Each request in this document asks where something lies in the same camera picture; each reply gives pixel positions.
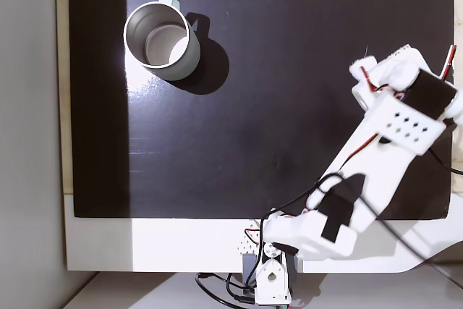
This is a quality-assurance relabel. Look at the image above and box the black power cable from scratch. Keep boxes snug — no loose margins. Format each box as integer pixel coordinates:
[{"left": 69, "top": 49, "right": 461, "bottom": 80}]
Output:
[{"left": 194, "top": 271, "right": 258, "bottom": 307}]

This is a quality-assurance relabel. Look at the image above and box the thin black cable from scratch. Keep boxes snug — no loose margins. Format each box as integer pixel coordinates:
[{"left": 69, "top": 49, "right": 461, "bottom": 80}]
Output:
[
  {"left": 428, "top": 146, "right": 463, "bottom": 176},
  {"left": 252, "top": 172, "right": 463, "bottom": 288}
]

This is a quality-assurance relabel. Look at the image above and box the red servo wire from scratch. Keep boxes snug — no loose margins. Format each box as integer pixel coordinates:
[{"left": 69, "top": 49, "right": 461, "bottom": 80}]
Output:
[{"left": 438, "top": 44, "right": 457, "bottom": 81}]

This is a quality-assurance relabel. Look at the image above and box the black velcro strap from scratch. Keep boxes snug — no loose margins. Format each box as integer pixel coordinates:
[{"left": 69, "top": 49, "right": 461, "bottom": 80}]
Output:
[{"left": 320, "top": 174, "right": 367, "bottom": 243}]

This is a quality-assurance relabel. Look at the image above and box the dark table mat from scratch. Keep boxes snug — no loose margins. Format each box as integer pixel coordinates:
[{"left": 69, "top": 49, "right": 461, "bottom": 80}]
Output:
[{"left": 67, "top": 0, "right": 456, "bottom": 221}]

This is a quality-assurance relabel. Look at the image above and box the pale mug with handle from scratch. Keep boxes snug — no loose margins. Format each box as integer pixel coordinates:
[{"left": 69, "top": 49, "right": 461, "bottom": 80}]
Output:
[{"left": 122, "top": 0, "right": 202, "bottom": 82}]

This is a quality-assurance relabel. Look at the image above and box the black-wrapped gripper camera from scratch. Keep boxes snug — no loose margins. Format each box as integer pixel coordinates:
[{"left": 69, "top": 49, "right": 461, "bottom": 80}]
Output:
[{"left": 404, "top": 69, "right": 458, "bottom": 121}]

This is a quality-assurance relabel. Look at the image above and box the white gauze piece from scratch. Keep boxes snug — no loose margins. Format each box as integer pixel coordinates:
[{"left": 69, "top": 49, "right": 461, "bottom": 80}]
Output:
[{"left": 348, "top": 45, "right": 378, "bottom": 81}]

